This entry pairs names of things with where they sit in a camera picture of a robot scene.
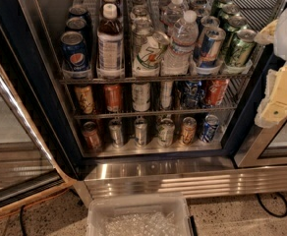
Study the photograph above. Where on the white green 7up can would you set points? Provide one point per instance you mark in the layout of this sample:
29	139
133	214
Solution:
147	62

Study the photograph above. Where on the orange can right middle shelf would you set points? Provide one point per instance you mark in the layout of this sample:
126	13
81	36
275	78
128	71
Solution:
215	91

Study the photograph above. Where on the front brown tea bottle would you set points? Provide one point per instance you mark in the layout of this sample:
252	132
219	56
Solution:
110	39

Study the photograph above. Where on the front clear water bottle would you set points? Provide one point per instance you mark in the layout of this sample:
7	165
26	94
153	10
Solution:
182	43

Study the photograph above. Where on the clear water bottle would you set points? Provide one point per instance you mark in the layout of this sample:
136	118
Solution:
182	43
173	12

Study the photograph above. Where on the front blue red bull can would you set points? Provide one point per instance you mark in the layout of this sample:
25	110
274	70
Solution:
213	38

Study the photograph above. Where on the clear plastic bin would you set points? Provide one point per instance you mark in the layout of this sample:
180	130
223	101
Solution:
140	215

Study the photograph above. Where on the orange can shelf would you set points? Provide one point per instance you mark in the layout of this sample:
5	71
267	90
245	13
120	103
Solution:
215	91
113	97

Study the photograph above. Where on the silver can shelf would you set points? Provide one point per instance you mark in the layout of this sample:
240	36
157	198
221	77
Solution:
140	132
116	132

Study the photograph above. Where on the white green can bottom shelf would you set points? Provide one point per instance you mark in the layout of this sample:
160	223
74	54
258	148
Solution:
165	132

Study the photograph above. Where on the open glass fridge door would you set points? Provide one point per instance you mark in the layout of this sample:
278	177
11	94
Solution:
28	173

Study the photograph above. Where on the middle blue pepsi can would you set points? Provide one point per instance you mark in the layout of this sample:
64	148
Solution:
79	25

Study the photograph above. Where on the rear blue pepsi can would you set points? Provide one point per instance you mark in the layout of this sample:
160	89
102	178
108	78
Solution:
79	11

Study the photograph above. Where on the green soda can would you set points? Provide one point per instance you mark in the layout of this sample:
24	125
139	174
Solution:
241	47
231	26

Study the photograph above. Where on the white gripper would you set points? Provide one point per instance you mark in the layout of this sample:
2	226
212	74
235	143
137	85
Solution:
273	109

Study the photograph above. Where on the gold can bottom shelf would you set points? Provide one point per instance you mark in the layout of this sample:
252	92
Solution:
188	130

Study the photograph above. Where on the front green soda can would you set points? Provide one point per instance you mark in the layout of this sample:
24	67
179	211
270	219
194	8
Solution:
241	47

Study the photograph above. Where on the tan can middle shelf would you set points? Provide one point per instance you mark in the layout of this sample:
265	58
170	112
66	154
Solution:
85	99

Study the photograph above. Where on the blue can bottom shelf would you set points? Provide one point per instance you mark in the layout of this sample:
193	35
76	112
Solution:
209	128

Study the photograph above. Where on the blue pepsi can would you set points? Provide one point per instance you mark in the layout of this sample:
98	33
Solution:
79	25
74	51
79	11

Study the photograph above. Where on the blue can shelf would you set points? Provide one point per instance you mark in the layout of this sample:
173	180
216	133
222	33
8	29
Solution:
190	94
209	128

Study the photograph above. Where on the front blue pepsi can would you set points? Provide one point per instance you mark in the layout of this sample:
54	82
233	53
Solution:
74	51

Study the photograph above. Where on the brown can bottom shelf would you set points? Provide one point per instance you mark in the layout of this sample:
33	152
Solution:
91	135

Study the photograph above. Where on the stainless steel fridge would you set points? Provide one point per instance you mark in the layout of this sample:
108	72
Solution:
242	158

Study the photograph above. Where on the white can middle shelf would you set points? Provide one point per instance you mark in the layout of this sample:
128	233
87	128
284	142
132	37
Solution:
141	97

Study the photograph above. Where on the blue can middle shelf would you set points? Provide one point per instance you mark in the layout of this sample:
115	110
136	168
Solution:
190	94

